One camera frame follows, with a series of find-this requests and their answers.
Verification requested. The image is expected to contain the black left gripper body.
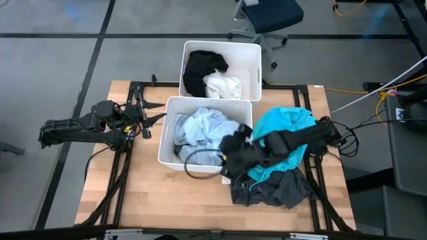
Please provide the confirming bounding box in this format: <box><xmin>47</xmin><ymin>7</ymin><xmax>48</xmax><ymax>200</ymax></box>
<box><xmin>125</xmin><ymin>88</ymin><xmax>153</xmax><ymax>140</ymax></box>

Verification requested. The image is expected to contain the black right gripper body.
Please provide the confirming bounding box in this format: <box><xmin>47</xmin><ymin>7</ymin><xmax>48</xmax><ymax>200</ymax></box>
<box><xmin>218</xmin><ymin>132</ymin><xmax>268</xmax><ymax>180</ymax></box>

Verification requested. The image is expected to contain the white perforated plastic basket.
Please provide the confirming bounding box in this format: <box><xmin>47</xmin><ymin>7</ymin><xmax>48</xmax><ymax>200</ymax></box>
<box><xmin>157</xmin><ymin>96</ymin><xmax>254</xmax><ymax>174</ymax></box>
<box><xmin>178</xmin><ymin>40</ymin><xmax>263</xmax><ymax>102</ymax></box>

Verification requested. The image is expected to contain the slate blue garment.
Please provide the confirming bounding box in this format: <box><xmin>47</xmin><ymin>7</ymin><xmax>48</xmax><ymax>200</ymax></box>
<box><xmin>172</xmin><ymin>113</ymin><xmax>191</xmax><ymax>157</ymax></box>

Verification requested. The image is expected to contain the light blue shirt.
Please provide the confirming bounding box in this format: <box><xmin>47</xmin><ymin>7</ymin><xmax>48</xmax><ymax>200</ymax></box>
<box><xmin>172</xmin><ymin>106</ymin><xmax>242</xmax><ymax>167</ymax></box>

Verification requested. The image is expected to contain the long black cloth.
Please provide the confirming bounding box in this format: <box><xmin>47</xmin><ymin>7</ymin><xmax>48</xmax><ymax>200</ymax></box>
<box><xmin>182</xmin><ymin>66</ymin><xmax>209</xmax><ymax>99</ymax></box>

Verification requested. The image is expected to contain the dark grey garment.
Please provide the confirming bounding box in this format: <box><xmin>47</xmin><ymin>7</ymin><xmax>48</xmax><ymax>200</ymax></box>
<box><xmin>230</xmin><ymin>166</ymin><xmax>318</xmax><ymax>210</ymax></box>

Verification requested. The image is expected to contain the turquoise t-shirt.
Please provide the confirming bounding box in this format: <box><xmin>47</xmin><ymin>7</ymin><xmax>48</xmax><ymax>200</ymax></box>
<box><xmin>247</xmin><ymin>106</ymin><xmax>317</xmax><ymax>183</ymax></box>

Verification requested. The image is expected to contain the white garment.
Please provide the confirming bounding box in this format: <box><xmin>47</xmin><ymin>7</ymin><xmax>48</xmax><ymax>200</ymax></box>
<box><xmin>202</xmin><ymin>71</ymin><xmax>243</xmax><ymax>101</ymax></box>

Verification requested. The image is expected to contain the black garment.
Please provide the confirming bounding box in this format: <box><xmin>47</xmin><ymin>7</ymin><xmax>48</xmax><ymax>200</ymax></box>
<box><xmin>186</xmin><ymin>49</ymin><xmax>230</xmax><ymax>79</ymax></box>

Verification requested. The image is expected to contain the grey chair base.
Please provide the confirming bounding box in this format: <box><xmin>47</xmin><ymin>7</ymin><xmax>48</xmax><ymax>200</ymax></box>
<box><xmin>0</xmin><ymin>141</ymin><xmax>26</xmax><ymax>157</ymax></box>

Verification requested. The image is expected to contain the navy office chair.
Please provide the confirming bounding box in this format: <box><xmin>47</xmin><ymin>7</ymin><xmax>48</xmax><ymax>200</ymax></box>
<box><xmin>228</xmin><ymin>0</ymin><xmax>305</xmax><ymax>70</ymax></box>

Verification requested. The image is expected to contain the black crossbar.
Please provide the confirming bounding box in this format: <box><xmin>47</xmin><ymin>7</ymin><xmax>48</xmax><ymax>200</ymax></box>
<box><xmin>0</xmin><ymin>223</ymin><xmax>427</xmax><ymax>240</ymax></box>

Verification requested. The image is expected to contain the grey desk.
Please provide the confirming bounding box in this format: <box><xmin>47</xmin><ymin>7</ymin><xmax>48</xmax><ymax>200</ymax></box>
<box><xmin>383</xmin><ymin>95</ymin><xmax>427</xmax><ymax>197</ymax></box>

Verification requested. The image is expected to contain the dark grey cabinet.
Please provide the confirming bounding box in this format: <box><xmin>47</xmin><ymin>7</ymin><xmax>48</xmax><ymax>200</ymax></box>
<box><xmin>382</xmin><ymin>185</ymin><xmax>427</xmax><ymax>239</ymax></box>

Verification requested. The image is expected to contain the black bag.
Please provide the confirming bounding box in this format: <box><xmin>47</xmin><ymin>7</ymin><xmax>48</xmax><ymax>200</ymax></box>
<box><xmin>398</xmin><ymin>87</ymin><xmax>427</xmax><ymax>134</ymax></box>

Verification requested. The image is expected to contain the black table leg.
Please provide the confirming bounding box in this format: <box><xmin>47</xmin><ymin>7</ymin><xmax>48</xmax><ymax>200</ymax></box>
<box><xmin>392</xmin><ymin>0</ymin><xmax>427</xmax><ymax>59</ymax></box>

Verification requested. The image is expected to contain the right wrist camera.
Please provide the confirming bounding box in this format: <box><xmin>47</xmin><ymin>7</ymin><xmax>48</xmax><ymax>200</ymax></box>
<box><xmin>237</xmin><ymin>123</ymin><xmax>254</xmax><ymax>138</ymax></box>

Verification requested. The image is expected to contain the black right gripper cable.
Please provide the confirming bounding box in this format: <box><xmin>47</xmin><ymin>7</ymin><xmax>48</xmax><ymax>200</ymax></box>
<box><xmin>183</xmin><ymin>147</ymin><xmax>225</xmax><ymax>180</ymax></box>

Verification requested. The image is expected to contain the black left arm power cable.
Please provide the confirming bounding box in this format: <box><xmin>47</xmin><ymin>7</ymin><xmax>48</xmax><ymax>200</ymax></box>
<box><xmin>83</xmin><ymin>145</ymin><xmax>116</xmax><ymax>183</ymax></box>

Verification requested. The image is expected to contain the black aluminium table frame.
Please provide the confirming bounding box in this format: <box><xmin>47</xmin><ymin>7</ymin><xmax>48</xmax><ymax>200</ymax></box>
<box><xmin>75</xmin><ymin>73</ymin><xmax>356</xmax><ymax>234</ymax></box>

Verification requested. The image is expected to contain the black cable bundle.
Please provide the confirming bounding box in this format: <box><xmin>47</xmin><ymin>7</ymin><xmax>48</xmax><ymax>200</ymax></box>
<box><xmin>332</xmin><ymin>115</ymin><xmax>427</xmax><ymax>158</ymax></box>

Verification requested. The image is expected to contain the long yellow cable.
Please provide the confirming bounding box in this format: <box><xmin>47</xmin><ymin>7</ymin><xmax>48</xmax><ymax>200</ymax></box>
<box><xmin>324</xmin><ymin>73</ymin><xmax>427</xmax><ymax>127</ymax></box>

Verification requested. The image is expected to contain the yellow cable loop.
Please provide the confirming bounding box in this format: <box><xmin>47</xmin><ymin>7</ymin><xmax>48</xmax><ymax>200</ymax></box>
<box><xmin>332</xmin><ymin>0</ymin><xmax>368</xmax><ymax>17</ymax></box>

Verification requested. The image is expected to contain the white cable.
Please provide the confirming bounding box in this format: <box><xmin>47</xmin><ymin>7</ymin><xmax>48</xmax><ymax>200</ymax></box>
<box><xmin>329</xmin><ymin>55</ymin><xmax>427</xmax><ymax>115</ymax></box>

